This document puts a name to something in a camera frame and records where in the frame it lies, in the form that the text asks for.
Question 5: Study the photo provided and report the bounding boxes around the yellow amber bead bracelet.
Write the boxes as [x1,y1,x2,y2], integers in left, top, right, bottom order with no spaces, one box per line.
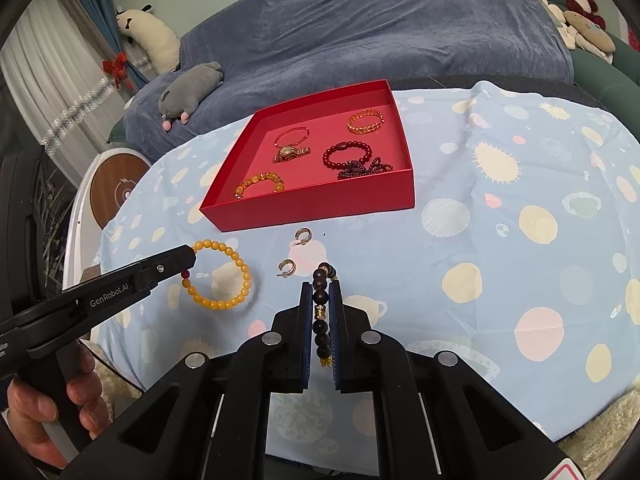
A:
[180,238,253,311]

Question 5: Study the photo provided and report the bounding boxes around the dark brown bead bracelet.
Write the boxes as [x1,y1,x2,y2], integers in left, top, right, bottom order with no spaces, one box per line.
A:
[310,261,340,370]

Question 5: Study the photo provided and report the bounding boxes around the orange amber chip bracelet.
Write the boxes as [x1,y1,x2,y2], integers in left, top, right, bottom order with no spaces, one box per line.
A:
[233,171,286,201]

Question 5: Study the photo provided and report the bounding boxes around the gold watch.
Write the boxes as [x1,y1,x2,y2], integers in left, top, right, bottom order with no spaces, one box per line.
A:
[272,145,311,164]

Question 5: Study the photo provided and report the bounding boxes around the rose gold thin bangle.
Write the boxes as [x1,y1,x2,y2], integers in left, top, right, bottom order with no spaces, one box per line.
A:
[273,126,310,150]

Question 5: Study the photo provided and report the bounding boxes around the dark red bead bracelet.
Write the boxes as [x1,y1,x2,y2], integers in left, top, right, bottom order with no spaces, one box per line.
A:
[322,141,376,172]

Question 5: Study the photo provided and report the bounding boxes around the gold chain bangle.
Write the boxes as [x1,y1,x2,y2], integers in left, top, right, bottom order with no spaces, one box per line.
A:
[346,108,385,136]

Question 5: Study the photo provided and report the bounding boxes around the dark garnet bead strand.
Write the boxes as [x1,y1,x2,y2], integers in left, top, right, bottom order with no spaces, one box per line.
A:
[337,157,394,180]

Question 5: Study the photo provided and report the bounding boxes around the red jewelry tray box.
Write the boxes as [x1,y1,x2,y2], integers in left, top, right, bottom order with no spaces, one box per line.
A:
[200,80,416,232]

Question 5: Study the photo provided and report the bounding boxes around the person's left hand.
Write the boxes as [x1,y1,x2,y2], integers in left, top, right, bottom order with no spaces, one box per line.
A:
[6,346,111,469]

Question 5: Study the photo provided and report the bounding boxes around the white round wooden-top device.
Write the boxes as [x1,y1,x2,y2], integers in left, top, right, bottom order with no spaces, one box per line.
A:
[62,148,151,289]

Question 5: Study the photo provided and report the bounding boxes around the gold hoop earring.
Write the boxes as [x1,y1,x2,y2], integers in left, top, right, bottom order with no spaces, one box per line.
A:
[294,228,312,246]
[278,258,297,278]

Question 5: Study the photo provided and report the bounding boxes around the light blue patterned cloth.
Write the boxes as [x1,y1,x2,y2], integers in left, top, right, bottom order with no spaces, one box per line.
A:
[91,82,639,439]

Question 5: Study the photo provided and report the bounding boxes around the grey plush toy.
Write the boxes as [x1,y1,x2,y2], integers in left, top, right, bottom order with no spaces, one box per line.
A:
[158,62,224,132]

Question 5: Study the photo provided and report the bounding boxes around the white sheer curtain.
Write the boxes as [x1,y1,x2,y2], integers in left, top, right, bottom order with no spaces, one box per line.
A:
[1,0,125,185]

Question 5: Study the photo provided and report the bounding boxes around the red bow curtain tie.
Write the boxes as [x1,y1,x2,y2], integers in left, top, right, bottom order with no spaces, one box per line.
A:
[102,51,134,90]

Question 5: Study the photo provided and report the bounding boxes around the white alpaca plush toy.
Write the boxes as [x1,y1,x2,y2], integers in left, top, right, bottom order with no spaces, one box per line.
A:
[116,4,180,74]

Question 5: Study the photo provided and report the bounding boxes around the green sofa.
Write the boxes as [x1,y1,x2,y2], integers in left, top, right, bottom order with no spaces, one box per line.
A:
[548,0,639,136]

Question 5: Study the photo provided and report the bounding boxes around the blue grey bed blanket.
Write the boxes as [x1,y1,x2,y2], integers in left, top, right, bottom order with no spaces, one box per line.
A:
[124,0,574,160]

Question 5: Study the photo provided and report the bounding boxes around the beige cookie plush cushion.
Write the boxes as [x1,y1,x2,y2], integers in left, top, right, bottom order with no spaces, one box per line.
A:
[563,11,616,54]

